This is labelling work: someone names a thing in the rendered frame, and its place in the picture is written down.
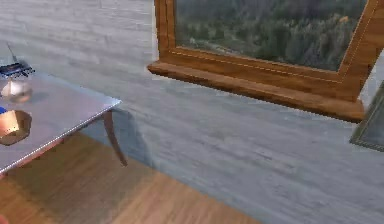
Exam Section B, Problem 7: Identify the brown wooden framed window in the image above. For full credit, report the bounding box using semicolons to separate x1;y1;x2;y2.
146;0;384;124

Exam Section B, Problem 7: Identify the grey top wooden table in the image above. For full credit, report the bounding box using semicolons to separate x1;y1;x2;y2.
0;69;129;178

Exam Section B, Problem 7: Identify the clear glass bowl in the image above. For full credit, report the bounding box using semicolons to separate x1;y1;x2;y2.
0;79;34;104

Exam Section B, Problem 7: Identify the brown wooden bowl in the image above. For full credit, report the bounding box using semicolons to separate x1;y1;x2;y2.
0;109;33;147

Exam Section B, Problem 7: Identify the grey framed picture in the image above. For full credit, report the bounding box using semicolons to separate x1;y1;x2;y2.
349;80;384;153

